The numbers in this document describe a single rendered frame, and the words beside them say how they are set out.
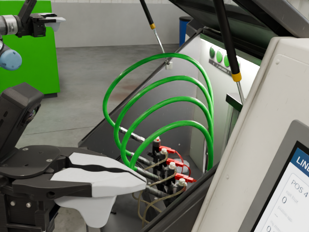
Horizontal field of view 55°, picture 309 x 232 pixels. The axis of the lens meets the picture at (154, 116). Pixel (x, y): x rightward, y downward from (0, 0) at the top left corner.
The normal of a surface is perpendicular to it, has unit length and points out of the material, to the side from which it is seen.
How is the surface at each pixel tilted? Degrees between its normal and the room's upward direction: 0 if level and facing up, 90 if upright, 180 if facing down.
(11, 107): 82
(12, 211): 82
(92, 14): 90
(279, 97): 76
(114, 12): 90
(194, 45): 90
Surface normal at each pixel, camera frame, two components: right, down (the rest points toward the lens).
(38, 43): 0.47, 0.40
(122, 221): 0.04, -0.90
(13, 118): -0.04, 0.29
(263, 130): -0.92, -0.13
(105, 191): 0.29, 0.31
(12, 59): 0.71, 0.33
